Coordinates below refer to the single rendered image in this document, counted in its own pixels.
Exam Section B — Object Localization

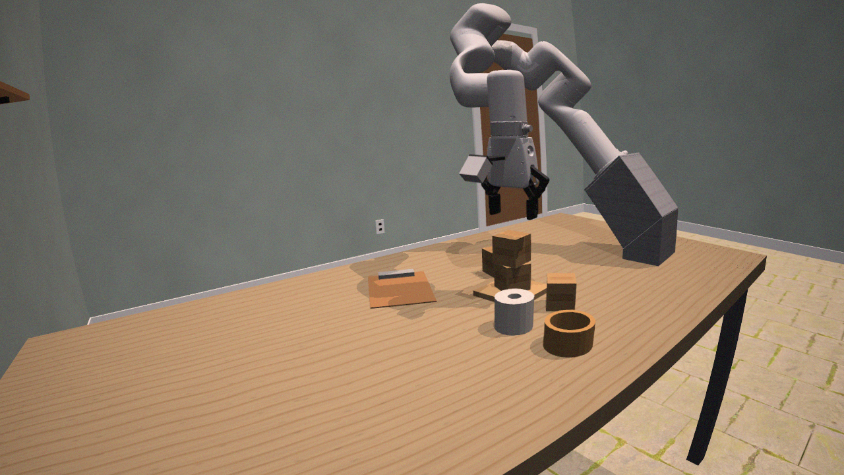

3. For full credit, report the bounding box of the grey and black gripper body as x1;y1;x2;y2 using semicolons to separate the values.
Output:
487;135;538;189

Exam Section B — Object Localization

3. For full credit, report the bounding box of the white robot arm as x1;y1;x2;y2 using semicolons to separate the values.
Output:
450;3;628;183

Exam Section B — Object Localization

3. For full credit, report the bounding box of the brown cube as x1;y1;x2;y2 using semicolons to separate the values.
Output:
492;230;531;268
494;262;531;291
482;246;495;278
546;273;576;311

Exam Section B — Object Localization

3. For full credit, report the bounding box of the brown clipboard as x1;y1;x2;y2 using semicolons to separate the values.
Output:
368;269;437;309

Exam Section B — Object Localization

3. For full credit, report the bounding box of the dark brown open cylinder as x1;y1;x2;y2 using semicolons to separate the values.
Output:
543;310;595;358

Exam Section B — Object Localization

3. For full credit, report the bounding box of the tan square wooden board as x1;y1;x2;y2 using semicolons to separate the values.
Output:
473;281;547;302

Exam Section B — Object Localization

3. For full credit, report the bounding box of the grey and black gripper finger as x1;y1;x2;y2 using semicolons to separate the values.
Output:
523;165;549;220
481;177;501;215

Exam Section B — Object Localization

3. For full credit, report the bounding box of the grey cylinder with white top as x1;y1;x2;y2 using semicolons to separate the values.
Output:
495;289;534;336

